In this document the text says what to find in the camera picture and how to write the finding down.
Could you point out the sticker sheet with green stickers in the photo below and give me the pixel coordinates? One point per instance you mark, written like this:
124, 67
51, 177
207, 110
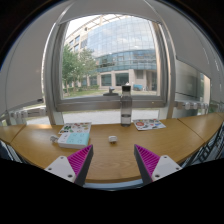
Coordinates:
76, 127

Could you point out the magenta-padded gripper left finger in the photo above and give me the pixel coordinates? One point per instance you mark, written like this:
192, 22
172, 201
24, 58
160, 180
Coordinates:
61, 166

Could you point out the sticker sheet with red stickers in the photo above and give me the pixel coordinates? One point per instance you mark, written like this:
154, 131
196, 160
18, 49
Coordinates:
149, 124

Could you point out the white wall socket row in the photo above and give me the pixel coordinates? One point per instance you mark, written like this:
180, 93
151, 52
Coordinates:
191, 105
23, 115

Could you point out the white and light-blue power strip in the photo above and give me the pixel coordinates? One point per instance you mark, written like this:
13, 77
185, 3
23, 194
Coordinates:
75, 140

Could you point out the dark blue chair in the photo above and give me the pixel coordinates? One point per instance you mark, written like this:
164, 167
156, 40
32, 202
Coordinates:
6, 151
210, 145

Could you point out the grey window frame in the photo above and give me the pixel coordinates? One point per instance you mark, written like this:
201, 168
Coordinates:
100, 102

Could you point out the clear water bottle, dark cap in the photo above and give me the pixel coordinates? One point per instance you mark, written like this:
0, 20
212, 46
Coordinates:
126, 106

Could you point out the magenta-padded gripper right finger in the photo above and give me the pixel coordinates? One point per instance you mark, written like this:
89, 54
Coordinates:
166, 166

